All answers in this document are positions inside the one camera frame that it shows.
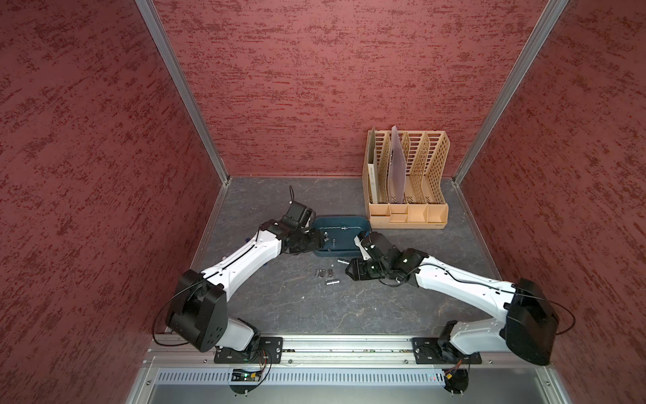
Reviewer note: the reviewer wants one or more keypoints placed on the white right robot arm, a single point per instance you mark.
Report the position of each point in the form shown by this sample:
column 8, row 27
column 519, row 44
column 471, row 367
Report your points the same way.
column 521, row 319

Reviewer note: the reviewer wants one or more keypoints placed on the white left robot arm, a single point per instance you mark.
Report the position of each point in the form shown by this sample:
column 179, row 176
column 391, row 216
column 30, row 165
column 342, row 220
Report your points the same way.
column 198, row 309

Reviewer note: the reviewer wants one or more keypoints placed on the aluminium front rail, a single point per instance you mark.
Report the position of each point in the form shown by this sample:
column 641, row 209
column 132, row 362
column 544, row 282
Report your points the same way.
column 330, row 368

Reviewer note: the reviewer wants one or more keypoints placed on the beige plastic file organizer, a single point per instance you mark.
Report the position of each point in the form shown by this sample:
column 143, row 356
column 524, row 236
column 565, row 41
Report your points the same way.
column 424, row 207

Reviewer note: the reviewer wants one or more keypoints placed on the aluminium corner post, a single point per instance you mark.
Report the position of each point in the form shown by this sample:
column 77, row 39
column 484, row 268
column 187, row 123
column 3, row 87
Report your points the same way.
column 155, row 27
column 544, row 26

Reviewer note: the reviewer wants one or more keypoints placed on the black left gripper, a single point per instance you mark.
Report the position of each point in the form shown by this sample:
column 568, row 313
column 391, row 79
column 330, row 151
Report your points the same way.
column 316, row 241

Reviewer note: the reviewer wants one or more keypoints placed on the white folder in organizer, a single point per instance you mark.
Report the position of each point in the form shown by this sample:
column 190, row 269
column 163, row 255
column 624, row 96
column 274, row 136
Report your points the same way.
column 372, row 174

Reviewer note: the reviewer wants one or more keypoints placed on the aluminium corner post right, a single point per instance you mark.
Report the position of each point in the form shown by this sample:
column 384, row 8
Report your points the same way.
column 544, row 26

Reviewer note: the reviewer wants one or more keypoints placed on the aluminium corner post left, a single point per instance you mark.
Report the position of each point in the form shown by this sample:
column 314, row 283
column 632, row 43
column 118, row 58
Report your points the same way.
column 155, row 27

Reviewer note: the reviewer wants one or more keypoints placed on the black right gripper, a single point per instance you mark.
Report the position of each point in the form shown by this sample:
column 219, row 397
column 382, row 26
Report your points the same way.
column 358, row 273

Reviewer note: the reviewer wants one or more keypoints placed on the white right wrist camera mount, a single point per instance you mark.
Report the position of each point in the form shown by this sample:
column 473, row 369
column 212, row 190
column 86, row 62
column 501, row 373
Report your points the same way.
column 362, row 249

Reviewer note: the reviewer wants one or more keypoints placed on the teal plastic storage box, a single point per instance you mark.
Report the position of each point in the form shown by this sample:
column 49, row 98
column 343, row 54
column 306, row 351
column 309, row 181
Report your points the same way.
column 339, row 244

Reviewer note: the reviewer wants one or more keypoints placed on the purple folder in organizer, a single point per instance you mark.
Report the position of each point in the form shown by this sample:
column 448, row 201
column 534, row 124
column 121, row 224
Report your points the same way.
column 397, row 168

